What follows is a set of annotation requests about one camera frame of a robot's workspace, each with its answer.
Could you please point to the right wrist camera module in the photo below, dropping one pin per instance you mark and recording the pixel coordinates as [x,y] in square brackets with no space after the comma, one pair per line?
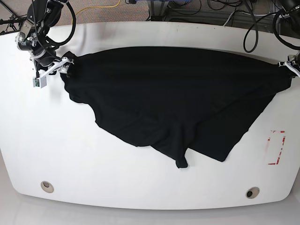
[39,81]

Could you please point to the right table cable grommet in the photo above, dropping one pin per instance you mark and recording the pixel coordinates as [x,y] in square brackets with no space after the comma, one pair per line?
[252,192]

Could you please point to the table cable grommet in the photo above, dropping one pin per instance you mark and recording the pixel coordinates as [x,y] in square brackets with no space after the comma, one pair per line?
[47,187]
[252,192]

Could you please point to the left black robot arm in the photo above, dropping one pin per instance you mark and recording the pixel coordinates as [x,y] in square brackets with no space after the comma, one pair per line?
[289,17]

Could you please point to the left table cable grommet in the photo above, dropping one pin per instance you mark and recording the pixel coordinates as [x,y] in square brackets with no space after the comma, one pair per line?
[47,187]

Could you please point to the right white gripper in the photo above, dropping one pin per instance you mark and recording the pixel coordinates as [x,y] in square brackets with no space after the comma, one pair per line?
[45,64]

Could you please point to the black T-shirt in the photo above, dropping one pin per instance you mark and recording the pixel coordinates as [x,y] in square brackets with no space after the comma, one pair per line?
[175,98]

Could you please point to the red tape rectangle marker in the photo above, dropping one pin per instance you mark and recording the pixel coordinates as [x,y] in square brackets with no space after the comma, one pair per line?
[275,146]

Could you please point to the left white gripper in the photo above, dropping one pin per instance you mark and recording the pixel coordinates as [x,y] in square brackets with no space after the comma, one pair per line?
[292,63]

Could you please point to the black tripod stand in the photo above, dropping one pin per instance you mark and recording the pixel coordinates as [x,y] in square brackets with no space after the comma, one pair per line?
[13,23]

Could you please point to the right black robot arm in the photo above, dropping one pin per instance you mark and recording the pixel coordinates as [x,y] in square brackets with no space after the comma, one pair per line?
[32,37]

